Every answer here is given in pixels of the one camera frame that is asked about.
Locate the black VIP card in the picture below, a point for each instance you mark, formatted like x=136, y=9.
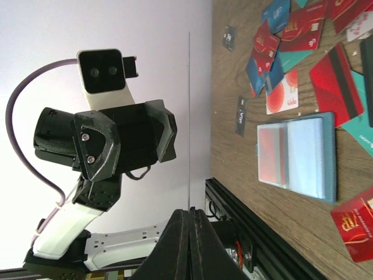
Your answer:
x=241, y=116

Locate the black aluminium frame rail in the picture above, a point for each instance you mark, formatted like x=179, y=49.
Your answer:
x=263, y=254

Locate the white red circle card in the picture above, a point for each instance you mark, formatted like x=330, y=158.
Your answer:
x=285, y=95

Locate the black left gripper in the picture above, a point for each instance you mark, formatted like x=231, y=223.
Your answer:
x=108, y=142

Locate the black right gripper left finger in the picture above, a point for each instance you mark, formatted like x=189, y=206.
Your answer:
x=169, y=258

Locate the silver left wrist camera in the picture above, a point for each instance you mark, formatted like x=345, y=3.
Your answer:
x=104, y=74

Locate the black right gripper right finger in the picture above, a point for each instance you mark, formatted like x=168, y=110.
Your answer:
x=207, y=255

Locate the thin dark edge-on card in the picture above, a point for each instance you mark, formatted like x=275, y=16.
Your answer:
x=189, y=121

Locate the red VIP card centre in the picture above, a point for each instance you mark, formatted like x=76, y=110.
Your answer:
x=353, y=220

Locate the small black card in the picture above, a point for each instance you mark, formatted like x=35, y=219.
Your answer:
x=229, y=38

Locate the blue VIP card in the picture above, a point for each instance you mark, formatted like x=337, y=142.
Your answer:
x=277, y=15

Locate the blue leather card holder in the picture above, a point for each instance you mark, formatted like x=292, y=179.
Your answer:
x=311, y=156

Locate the glossy red card back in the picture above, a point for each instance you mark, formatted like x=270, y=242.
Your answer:
x=334, y=86

